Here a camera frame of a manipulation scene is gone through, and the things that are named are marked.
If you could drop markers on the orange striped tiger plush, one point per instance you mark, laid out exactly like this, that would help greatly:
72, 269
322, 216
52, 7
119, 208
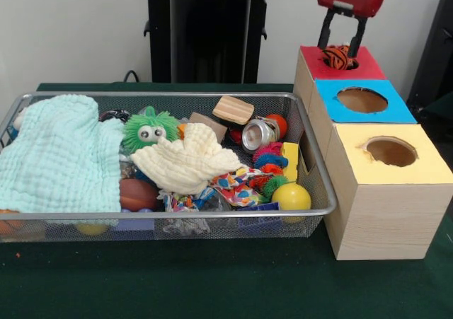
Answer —
336, 57

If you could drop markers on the cream cloth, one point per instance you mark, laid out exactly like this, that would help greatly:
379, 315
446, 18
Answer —
187, 160

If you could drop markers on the green spiky puffer toy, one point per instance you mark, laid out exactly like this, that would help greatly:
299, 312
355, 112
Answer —
148, 128

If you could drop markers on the mint green cloth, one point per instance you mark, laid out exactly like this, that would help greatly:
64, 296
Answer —
56, 156

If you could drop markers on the clear mesh bin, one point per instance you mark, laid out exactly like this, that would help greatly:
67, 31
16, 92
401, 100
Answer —
311, 184

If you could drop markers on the wooden box with three holes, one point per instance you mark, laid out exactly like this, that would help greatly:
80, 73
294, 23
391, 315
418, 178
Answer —
385, 213

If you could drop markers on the black chair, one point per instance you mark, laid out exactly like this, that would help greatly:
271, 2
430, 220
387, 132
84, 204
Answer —
435, 57

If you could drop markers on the red ball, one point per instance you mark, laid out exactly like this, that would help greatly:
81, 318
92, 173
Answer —
282, 122

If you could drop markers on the striped wooden block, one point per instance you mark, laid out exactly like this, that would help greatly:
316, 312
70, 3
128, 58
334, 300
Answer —
233, 108

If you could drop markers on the silver metal cup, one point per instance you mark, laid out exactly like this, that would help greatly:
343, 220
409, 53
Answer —
258, 135

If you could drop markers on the yellow foam block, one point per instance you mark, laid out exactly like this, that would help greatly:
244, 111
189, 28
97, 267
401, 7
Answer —
289, 160

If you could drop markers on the rainbow spiky caterpillar toy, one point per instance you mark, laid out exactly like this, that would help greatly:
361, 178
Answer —
270, 156

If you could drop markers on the brown cardboard piece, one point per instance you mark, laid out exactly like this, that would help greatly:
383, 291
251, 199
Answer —
212, 122

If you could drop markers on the yellow ball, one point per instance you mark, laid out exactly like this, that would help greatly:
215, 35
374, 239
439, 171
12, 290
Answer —
292, 196

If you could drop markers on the polka dot cloth toy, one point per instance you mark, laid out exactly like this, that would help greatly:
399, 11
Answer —
240, 188

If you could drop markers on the blue building block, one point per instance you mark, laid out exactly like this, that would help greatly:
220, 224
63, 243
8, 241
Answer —
262, 206

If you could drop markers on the clear plastic bottle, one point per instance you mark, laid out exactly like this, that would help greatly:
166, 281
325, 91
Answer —
217, 204

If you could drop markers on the brown toy football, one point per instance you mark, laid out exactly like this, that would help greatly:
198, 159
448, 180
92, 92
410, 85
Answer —
138, 193

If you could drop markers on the purple building block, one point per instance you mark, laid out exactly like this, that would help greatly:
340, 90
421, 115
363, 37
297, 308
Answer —
139, 210

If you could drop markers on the dark green table cloth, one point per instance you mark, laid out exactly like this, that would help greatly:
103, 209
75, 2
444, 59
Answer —
212, 280

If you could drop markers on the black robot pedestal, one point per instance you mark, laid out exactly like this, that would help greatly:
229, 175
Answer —
198, 43

